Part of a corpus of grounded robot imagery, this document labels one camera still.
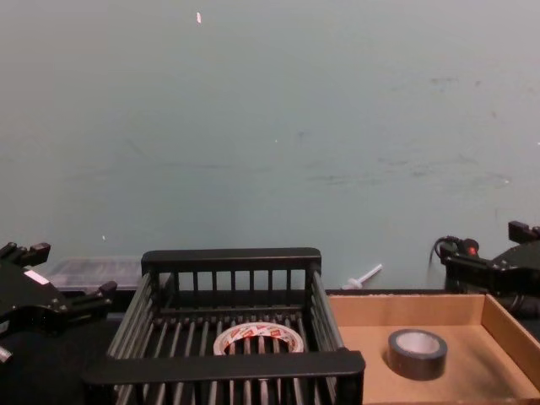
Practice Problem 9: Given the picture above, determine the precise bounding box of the roll of silver tape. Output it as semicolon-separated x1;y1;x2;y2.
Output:
386;328;449;381

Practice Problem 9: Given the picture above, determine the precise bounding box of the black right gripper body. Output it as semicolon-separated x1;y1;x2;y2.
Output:
490;241;540;297

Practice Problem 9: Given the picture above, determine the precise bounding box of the shallow brown cardboard tray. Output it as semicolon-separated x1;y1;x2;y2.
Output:
326;292;540;405

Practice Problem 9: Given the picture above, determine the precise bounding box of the black corded tool red switch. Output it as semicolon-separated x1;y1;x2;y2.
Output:
429;235;540;318

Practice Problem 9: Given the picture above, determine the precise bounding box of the clear plastic case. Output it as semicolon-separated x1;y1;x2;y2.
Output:
43;256;143;293

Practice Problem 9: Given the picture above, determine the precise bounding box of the roll of white tape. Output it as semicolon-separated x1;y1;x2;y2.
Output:
213;321;303;358

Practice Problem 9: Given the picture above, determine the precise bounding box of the black rack with steel bars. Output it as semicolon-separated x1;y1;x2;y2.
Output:
79;246;366;405

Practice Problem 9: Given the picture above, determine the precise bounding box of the small white plastic piece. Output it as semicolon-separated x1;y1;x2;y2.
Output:
342;262;384;292

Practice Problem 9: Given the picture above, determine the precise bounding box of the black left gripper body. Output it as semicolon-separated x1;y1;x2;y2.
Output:
0;261;69;338

